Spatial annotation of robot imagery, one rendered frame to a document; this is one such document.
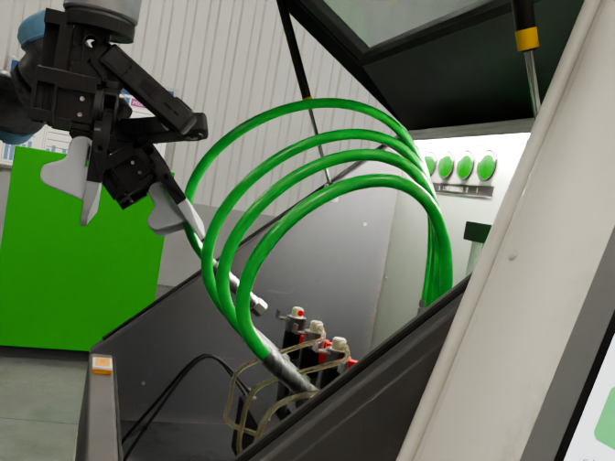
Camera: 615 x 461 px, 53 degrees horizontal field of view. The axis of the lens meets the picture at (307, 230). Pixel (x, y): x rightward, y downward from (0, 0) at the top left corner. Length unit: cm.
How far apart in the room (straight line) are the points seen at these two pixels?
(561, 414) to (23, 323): 391
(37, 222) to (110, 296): 64
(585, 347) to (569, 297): 4
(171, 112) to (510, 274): 38
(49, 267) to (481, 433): 375
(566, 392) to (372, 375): 17
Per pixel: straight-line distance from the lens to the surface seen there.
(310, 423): 53
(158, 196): 81
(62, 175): 67
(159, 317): 116
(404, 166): 72
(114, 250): 409
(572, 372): 44
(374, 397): 54
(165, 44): 745
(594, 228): 47
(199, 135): 85
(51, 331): 420
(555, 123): 56
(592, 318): 44
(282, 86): 744
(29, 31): 90
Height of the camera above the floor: 128
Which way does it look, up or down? 3 degrees down
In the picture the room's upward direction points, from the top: 10 degrees clockwise
